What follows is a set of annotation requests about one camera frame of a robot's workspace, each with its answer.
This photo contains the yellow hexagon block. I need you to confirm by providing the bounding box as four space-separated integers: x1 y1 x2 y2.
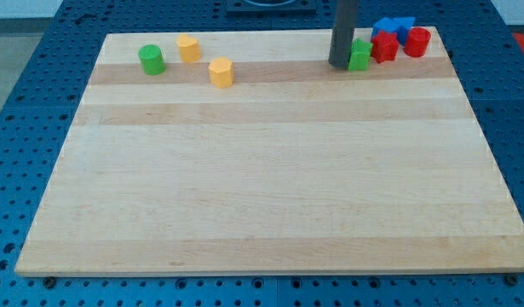
209 57 234 89

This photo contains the green star block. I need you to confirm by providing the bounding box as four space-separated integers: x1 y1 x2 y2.
348 38 372 71

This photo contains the red star block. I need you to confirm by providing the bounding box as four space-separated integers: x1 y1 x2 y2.
371 30 400 63

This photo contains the wooden board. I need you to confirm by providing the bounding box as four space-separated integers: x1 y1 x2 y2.
15 30 524 277

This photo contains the yellow heart block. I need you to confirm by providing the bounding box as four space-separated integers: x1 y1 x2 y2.
176 33 202 63

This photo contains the green cylinder block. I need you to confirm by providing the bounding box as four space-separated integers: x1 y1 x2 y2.
138 44 166 75

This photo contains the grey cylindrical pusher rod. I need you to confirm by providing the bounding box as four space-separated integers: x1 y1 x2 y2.
328 0 359 69

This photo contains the blue cube block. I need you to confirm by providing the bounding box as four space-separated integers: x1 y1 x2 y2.
371 17 400 38

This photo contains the blue triangle block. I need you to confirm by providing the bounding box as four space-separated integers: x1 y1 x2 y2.
393 16 416 46

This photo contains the red cylinder block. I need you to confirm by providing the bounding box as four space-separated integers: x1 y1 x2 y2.
404 27 431 58

